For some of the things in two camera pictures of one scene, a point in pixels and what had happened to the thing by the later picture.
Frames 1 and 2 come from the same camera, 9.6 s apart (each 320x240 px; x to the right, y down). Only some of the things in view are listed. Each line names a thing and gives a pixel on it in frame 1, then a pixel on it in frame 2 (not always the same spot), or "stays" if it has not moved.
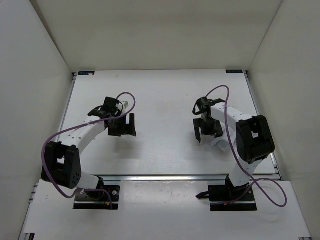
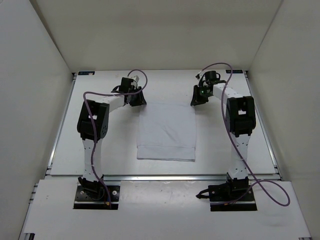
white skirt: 222,143 -> 166,131
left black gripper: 126,128 -> 140,101
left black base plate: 97,199 stays
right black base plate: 222,193 stays
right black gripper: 217,131 -> 196,100
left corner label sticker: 85,73 stays
